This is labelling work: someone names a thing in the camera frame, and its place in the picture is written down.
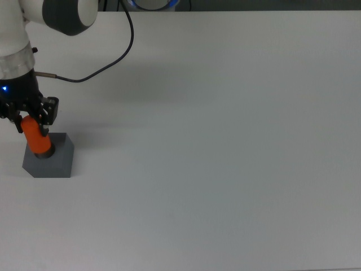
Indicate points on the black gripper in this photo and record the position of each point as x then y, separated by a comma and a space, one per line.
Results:
22, 90

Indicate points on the orange cylinder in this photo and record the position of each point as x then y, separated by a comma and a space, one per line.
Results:
35, 135

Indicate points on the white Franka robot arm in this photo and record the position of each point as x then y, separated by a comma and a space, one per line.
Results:
14, 25

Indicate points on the grey block with round hole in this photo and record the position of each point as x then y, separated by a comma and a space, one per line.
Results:
60, 161

